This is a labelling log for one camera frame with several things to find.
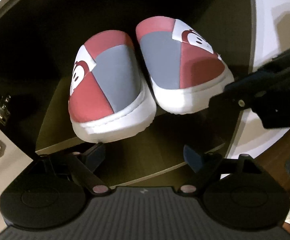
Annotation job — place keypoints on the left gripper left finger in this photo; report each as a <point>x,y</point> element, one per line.
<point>83,165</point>

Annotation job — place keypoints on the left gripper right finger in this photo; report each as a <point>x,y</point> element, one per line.
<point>206,168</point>

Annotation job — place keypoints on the red grey cartoon slipper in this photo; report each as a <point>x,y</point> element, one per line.
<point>109,98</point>

